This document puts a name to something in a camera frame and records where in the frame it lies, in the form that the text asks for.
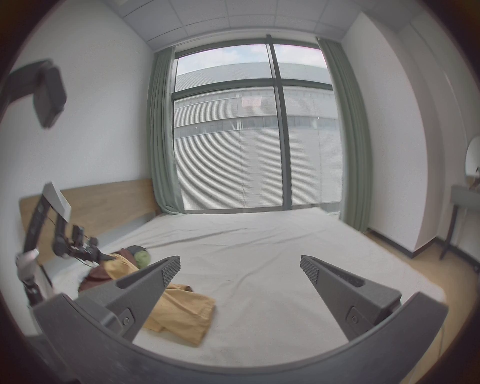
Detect grey-green curtain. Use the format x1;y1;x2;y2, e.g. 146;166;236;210
317;37;372;233
146;47;184;215

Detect round mirror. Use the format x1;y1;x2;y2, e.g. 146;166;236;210
465;136;480;177

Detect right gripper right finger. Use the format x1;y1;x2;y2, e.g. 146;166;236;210
301;256;403;343

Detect bed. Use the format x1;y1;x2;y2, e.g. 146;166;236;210
19;179;447;362

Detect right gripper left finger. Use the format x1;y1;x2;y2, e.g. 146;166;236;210
77;256;181;343

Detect brown garment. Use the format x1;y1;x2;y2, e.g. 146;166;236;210
78;247;140;294

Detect yellow shorts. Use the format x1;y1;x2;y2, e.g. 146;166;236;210
102;253;217;347

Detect grey small table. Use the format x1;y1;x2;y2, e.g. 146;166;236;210
439;184;480;263

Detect window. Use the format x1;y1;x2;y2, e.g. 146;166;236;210
173;34;343;214

